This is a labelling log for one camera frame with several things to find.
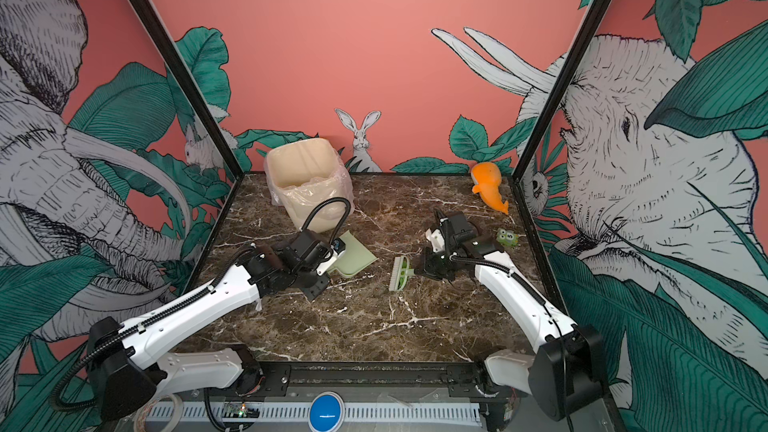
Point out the white slotted cable duct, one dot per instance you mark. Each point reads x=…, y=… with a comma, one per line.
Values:
x=462, y=414

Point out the small green frog toy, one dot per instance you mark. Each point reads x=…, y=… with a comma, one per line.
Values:
x=507, y=238

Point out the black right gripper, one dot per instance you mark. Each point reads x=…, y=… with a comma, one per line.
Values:
x=428, y=269

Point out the right black frame post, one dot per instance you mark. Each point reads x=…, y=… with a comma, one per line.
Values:
x=592, y=20

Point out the green paper scrap centre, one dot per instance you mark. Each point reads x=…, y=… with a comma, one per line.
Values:
x=406, y=272

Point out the black front mounting rail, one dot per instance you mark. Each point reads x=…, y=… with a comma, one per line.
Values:
x=465, y=379

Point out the orange carrot plush toy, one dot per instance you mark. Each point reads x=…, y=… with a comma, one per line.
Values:
x=487, y=180

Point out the pale green hand brush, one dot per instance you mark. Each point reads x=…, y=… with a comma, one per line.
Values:
x=394, y=285

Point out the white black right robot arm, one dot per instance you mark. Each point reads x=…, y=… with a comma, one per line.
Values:
x=566, y=370

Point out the blue round button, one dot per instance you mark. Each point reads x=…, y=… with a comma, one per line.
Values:
x=327, y=413

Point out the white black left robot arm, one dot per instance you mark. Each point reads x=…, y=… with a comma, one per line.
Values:
x=129, y=364

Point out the pale green dustpan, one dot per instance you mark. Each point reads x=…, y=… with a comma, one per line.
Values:
x=354, y=259

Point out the cream plastic trash bin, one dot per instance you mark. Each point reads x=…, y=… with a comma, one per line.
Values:
x=303, y=174

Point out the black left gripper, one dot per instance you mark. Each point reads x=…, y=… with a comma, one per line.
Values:
x=317, y=292

